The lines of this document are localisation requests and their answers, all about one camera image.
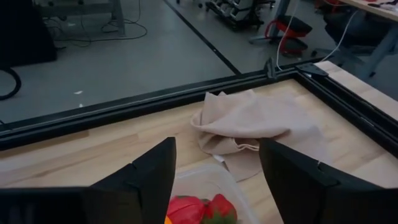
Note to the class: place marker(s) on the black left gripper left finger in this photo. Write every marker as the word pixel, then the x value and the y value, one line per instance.
pixel 152 180

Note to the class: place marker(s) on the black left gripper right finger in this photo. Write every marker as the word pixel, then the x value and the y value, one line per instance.
pixel 289 183

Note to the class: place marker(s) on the red toy dragon fruit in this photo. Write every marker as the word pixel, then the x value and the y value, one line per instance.
pixel 186 211

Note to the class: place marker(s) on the clear plastic tupperware container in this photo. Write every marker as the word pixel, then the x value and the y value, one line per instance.
pixel 205 183

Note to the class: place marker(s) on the beige cloth bag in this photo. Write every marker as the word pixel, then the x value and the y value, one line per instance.
pixel 248 115

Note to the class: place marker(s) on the black clamp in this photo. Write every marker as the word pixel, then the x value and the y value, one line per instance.
pixel 270 70

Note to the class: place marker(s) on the red and black stool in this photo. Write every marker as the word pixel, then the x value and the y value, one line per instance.
pixel 295 25

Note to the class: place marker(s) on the wooden desk with grey legs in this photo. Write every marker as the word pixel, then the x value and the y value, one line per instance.
pixel 379 49

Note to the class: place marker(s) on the dark office chair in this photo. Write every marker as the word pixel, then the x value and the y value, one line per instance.
pixel 348 28

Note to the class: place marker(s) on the black equipment rack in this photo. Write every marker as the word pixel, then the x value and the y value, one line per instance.
pixel 236 12

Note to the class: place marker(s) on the black box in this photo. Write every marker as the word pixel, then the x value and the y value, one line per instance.
pixel 25 31

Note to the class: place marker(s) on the black corner bracket plate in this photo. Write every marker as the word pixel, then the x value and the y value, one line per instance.
pixel 311 68

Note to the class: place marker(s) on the grey desk frame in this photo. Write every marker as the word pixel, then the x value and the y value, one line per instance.
pixel 118 15

